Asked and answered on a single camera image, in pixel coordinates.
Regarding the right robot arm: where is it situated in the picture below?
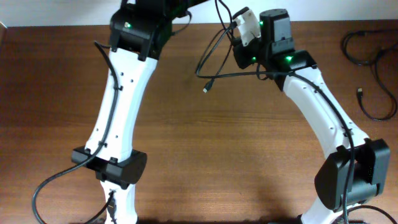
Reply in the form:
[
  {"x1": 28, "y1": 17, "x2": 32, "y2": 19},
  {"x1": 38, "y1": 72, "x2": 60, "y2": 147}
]
[{"x1": 232, "y1": 7, "x2": 391, "y2": 224}]

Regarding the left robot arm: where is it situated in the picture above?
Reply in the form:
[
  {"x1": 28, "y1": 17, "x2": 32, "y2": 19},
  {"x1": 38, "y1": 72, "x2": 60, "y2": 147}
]
[{"x1": 72, "y1": 0, "x2": 199, "y2": 223}]

